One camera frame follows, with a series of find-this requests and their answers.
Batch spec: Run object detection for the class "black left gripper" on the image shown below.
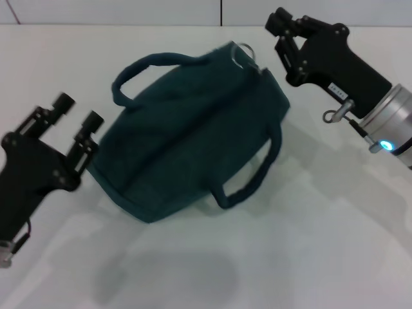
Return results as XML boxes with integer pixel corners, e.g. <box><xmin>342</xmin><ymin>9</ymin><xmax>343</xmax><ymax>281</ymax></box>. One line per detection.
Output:
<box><xmin>0</xmin><ymin>92</ymin><xmax>105</xmax><ymax>243</ymax></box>

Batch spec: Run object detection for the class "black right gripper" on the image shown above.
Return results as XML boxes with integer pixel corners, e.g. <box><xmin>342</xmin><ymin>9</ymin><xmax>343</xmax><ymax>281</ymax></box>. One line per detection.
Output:
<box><xmin>265</xmin><ymin>7</ymin><xmax>394</xmax><ymax>119</ymax></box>

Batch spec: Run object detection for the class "silver zipper pull ring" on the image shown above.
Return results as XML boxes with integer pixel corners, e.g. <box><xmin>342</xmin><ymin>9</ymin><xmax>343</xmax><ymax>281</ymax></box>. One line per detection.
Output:
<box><xmin>230</xmin><ymin>42</ymin><xmax>270</xmax><ymax>77</ymax></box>

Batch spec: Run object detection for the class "dark teal fabric bag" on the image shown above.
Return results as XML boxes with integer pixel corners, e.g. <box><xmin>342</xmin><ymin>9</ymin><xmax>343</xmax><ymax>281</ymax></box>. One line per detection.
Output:
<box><xmin>88</xmin><ymin>41</ymin><xmax>292</xmax><ymax>225</ymax></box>

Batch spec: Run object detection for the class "small clear cylindrical plug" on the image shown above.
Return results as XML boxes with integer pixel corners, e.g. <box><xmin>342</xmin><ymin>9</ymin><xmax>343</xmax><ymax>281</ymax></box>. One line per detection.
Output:
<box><xmin>323</xmin><ymin>98</ymin><xmax>355</xmax><ymax>124</ymax></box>

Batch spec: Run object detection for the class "dark right arm cable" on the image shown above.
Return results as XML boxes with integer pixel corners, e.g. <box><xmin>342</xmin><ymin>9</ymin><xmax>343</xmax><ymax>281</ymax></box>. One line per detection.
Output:
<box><xmin>346</xmin><ymin>117</ymin><xmax>395</xmax><ymax>155</ymax></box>

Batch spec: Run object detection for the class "dark arm cable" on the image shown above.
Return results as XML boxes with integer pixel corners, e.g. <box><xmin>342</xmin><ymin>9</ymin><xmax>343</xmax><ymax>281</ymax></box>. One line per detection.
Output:
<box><xmin>346</xmin><ymin>117</ymin><xmax>395</xmax><ymax>155</ymax></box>
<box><xmin>8</xmin><ymin>218</ymin><xmax>33</xmax><ymax>256</ymax></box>

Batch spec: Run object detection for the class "dark left arm cable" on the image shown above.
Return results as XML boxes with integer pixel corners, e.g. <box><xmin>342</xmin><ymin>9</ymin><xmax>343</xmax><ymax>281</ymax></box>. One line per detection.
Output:
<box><xmin>8</xmin><ymin>218</ymin><xmax>33</xmax><ymax>256</ymax></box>

